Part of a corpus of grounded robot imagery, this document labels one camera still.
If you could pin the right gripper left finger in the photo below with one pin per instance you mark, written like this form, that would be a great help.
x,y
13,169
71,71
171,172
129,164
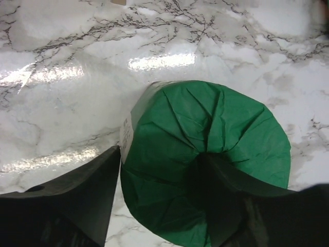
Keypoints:
x,y
71,210

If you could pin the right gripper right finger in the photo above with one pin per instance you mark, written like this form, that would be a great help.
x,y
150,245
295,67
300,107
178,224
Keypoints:
x,y
244,211

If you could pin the green roll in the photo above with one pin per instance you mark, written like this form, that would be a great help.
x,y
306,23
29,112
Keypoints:
x,y
168,128

